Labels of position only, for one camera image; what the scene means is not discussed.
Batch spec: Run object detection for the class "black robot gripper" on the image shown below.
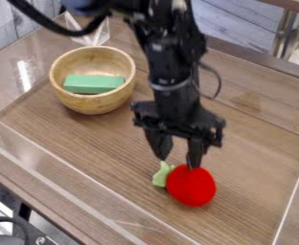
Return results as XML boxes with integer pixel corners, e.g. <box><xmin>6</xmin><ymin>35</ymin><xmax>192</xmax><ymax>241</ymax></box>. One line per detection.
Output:
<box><xmin>131</xmin><ymin>84</ymin><xmax>226</xmax><ymax>168</ymax></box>

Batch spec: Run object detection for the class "red plush fruit green leaf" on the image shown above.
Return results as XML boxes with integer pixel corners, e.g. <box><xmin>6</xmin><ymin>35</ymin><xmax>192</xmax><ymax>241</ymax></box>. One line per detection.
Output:
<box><xmin>152</xmin><ymin>161</ymin><xmax>218</xmax><ymax>207</ymax></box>

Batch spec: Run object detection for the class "wooden bowl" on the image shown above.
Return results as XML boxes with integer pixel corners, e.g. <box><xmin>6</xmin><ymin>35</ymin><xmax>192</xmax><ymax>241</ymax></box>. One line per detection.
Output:
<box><xmin>48</xmin><ymin>46</ymin><xmax>135</xmax><ymax>115</ymax></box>

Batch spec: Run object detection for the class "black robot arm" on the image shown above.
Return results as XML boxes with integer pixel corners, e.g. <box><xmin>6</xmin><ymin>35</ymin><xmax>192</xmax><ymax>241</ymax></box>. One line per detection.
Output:
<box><xmin>61</xmin><ymin>0</ymin><xmax>226</xmax><ymax>168</ymax></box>

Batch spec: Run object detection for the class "green rectangular block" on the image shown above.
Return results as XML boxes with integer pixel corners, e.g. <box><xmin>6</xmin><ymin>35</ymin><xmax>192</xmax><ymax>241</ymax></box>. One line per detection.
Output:
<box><xmin>63</xmin><ymin>75</ymin><xmax>125</xmax><ymax>95</ymax></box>

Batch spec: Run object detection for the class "metal table leg background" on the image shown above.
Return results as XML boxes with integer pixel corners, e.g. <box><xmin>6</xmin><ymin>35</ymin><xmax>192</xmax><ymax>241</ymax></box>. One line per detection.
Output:
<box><xmin>273</xmin><ymin>10</ymin><xmax>299</xmax><ymax>60</ymax></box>

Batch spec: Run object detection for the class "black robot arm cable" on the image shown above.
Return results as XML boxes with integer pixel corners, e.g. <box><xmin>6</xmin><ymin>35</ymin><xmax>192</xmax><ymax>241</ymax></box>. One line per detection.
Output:
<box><xmin>6</xmin><ymin>0</ymin><xmax>223</xmax><ymax>100</ymax></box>

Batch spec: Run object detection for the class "black table frame bracket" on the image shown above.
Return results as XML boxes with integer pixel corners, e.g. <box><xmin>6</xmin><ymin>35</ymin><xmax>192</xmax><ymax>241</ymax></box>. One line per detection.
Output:
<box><xmin>13</xmin><ymin>201</ymin><xmax>57</xmax><ymax>245</ymax></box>

